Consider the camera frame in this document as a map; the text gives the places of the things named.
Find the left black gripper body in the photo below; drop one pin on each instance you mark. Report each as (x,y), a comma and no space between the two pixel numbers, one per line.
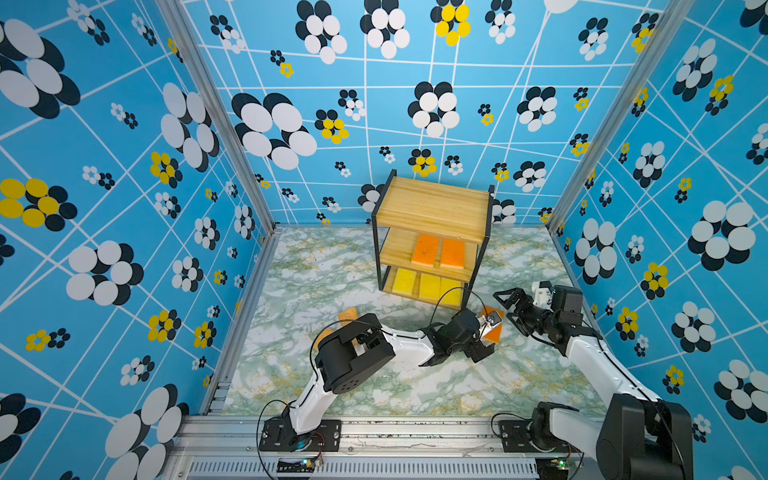
(473,349)

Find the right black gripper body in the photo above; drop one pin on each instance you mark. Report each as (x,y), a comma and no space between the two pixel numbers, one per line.
(546,321)

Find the yellow sponge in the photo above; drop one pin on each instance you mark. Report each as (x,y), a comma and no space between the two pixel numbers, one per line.
(404,282)
(429,287)
(451,292)

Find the orange sponge front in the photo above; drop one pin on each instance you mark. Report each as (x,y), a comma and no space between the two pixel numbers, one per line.
(453,254)

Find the orange sponge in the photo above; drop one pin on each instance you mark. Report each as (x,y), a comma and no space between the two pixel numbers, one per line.
(495,336)
(453,254)
(425,250)

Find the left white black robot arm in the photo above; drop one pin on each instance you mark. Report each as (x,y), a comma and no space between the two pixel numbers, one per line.
(349,356)

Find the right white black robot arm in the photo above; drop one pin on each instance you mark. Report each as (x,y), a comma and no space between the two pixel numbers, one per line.
(641,435)

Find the tan sponge upper right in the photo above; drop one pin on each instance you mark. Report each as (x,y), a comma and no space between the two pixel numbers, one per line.
(347,316)

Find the tan sponge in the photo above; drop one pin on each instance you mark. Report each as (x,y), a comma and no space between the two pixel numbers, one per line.
(347,316)
(320,337)

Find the tan sponge lower left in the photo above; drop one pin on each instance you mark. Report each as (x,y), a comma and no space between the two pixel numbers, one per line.
(320,337)

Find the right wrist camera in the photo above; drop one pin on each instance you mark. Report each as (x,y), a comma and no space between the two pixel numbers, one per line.
(542,294)

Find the wooden three-tier shelf black frame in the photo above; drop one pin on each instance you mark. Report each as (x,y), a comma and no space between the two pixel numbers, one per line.
(407,208)

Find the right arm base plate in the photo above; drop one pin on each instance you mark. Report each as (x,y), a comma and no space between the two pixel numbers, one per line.
(516,438)

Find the aluminium front rail frame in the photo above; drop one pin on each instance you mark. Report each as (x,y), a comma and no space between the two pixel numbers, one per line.
(222,447)

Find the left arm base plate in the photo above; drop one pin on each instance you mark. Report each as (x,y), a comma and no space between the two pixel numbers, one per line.
(277,435)

